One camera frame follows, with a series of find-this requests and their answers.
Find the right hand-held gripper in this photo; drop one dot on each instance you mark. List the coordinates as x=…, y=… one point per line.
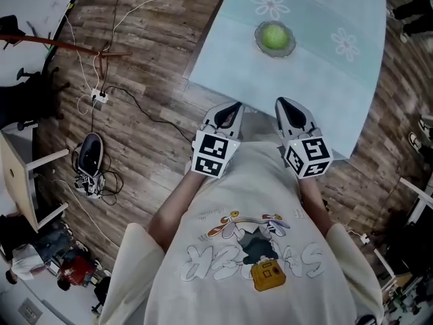
x=309, y=157

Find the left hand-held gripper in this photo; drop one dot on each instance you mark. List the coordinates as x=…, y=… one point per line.
x=213, y=154

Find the clear glass dish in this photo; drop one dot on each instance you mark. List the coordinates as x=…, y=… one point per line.
x=258, y=44

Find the round green vegetable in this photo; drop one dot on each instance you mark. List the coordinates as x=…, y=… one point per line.
x=274, y=36

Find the person's right forearm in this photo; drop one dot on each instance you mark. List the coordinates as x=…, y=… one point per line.
x=314, y=205

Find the person's left forearm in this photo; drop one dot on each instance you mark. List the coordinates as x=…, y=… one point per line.
x=176, y=208

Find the light blue flowered tablecloth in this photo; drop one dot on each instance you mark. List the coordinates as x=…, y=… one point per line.
x=318, y=90

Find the white power strip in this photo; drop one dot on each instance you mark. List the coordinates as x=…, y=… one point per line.
x=99, y=96

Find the person's cream printed t-shirt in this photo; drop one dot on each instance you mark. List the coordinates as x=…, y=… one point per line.
x=243, y=256

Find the spare hand-held gripper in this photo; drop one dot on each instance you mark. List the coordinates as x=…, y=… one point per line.
x=90, y=154

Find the wooden coat stand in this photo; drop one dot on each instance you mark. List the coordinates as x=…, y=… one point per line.
x=67, y=46

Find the black office chair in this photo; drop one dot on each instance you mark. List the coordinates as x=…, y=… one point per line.
x=30, y=97

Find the wooden desk with white legs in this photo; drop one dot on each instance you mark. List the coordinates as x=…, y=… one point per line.
x=15, y=181

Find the white table frame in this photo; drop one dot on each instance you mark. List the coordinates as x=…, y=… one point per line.
x=417, y=198

